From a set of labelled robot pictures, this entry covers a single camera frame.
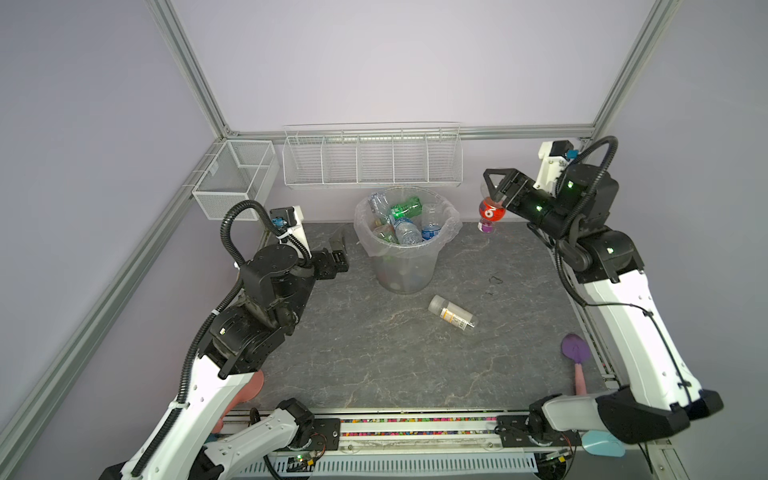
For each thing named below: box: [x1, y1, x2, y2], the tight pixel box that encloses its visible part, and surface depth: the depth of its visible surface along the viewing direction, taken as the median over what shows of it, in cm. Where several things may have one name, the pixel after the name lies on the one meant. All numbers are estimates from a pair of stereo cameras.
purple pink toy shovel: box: [561, 333, 591, 395], surface depth 84 cm
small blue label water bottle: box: [394, 218, 423, 247], surface depth 80 cm
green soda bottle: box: [390, 197, 423, 219], surface depth 94 cm
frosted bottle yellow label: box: [428, 294, 479, 331], surface depth 93 cm
